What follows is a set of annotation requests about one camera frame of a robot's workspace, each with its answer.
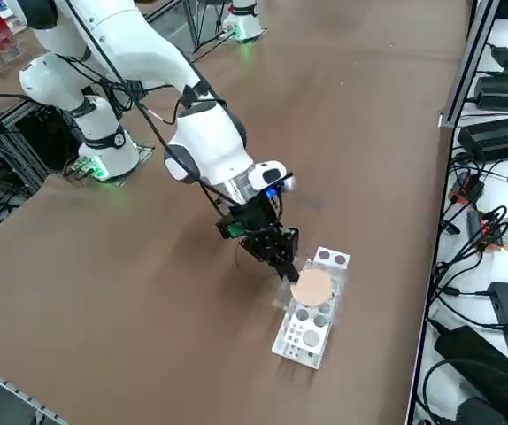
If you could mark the white perforated test tube rack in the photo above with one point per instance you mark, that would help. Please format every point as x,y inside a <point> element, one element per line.
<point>302,341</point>

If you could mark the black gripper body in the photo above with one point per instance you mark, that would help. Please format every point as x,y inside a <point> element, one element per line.
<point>258,217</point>

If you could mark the aluminium profile post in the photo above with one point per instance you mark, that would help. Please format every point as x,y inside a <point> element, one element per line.
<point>466,66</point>

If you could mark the green board wrist camera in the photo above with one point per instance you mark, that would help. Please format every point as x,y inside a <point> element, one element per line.
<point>232,228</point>

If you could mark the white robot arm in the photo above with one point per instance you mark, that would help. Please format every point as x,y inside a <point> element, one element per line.
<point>245,17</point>
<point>134,53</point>

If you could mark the long black power adapter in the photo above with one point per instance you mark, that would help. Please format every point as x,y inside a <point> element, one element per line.
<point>506,93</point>
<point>497,137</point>

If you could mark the small black power adapter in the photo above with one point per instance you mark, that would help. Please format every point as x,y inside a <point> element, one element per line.
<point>504,55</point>

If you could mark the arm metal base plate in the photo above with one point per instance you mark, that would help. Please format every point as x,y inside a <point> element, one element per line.
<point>141,161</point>
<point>254,36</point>

